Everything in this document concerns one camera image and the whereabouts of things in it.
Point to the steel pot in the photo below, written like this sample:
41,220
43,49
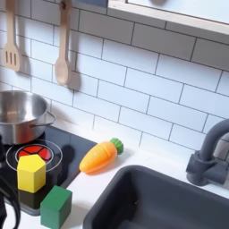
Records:
18,131

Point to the green toy block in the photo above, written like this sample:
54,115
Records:
55,208

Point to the orange toy carrot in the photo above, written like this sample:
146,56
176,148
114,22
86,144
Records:
98,156

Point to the black toy stove top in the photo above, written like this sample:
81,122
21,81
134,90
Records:
76,149

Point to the wooden spoon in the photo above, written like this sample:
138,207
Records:
62,71

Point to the dark grey sink basin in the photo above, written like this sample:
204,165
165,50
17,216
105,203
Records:
155,202

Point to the dark grey tap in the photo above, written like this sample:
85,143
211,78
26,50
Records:
205,167

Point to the slotted wooden spatula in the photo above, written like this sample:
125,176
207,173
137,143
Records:
11,56

